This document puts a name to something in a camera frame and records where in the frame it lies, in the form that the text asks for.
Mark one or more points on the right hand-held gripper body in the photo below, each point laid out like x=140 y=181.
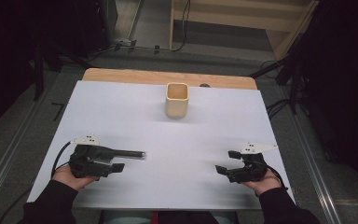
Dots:
x=251 y=169

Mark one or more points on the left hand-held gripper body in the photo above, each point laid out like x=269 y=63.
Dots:
x=88 y=161

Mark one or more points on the beige square cup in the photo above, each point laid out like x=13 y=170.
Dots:
x=177 y=105

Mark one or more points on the person's right hand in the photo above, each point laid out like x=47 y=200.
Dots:
x=265 y=184

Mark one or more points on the person's left hand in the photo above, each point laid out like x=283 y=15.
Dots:
x=70 y=180

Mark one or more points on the person's lap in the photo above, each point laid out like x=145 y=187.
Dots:
x=127 y=218

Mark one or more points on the white board sheet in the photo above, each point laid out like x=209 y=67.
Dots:
x=174 y=137

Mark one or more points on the black tripod stand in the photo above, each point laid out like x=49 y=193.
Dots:
x=293 y=87

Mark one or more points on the black metal stand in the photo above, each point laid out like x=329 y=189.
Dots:
x=38 y=74

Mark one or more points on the dark curtain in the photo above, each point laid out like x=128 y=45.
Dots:
x=348 y=77
x=9 y=46

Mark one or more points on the light wooden shelf unit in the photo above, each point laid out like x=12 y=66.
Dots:
x=230 y=15

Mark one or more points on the aluminium floor rail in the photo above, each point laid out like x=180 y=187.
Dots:
x=3 y=175
x=317 y=174

